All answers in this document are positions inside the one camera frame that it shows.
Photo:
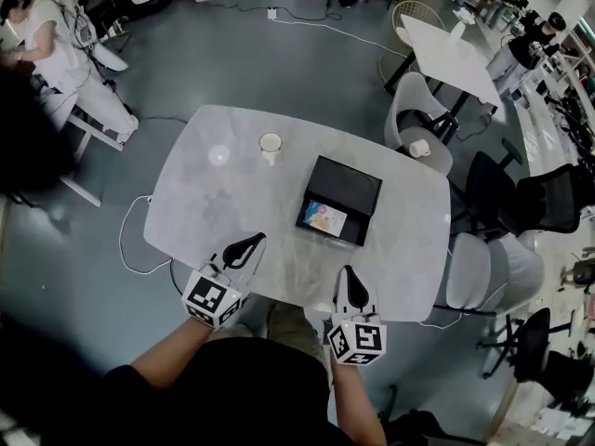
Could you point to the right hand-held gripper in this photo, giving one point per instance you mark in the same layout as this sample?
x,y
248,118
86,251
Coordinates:
x,y
360,342

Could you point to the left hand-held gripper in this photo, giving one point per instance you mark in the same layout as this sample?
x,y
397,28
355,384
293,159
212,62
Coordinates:
x,y
211,297

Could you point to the black box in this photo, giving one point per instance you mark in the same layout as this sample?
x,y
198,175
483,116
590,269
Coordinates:
x,y
346,179

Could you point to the person's left forearm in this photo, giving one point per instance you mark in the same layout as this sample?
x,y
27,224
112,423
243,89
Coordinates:
x,y
172,356

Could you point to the person's right forearm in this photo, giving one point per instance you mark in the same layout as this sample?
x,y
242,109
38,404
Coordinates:
x,y
355,402

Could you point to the person's olive trousers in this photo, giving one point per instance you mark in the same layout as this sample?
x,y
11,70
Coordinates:
x,y
290,325

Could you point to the grey padded chair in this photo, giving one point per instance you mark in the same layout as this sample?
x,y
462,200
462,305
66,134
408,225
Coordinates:
x,y
467,272
518,272

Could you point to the white mug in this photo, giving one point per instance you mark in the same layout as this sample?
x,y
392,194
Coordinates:
x,y
270,144

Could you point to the person's black shirt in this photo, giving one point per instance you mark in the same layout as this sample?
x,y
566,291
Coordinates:
x,y
223,397

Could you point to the small white cup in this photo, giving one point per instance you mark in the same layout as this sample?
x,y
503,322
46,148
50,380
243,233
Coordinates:
x,y
419,148

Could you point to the black mesh office chair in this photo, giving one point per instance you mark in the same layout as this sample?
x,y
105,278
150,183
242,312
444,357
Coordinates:
x,y
493,188

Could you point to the grey shell chair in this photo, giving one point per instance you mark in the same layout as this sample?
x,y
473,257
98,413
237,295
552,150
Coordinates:
x,y
413,95

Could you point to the white power strip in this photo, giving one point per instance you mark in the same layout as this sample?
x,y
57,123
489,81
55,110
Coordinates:
x,y
272,13

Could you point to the white square table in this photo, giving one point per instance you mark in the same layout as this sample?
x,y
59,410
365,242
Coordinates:
x,y
446,58

